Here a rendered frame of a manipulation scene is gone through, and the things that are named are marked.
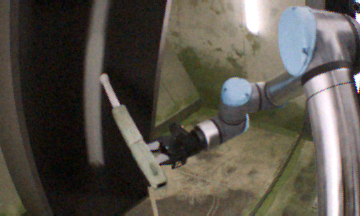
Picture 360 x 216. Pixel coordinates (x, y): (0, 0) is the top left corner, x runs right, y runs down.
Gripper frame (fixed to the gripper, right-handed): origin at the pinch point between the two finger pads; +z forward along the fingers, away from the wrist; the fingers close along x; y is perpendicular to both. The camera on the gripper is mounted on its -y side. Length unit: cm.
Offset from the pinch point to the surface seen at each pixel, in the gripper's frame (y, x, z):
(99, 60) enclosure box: -0.9, 48.1, -3.1
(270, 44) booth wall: 64, 85, -148
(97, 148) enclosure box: 43, 39, 8
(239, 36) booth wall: 72, 111, -134
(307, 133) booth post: 117, 19, -159
